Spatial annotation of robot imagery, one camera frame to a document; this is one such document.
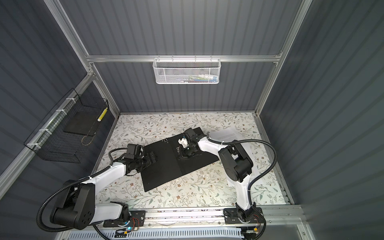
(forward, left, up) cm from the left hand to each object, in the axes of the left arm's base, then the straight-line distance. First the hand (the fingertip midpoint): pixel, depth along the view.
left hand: (152, 160), depth 90 cm
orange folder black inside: (-1, -8, -5) cm, 10 cm away
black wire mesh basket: (+5, +37, +24) cm, 44 cm away
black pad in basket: (+11, +31, +25) cm, 42 cm away
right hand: (0, -17, 0) cm, 17 cm away
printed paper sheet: (+21, -51, -5) cm, 55 cm away
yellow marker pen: (+17, +25, +25) cm, 39 cm away
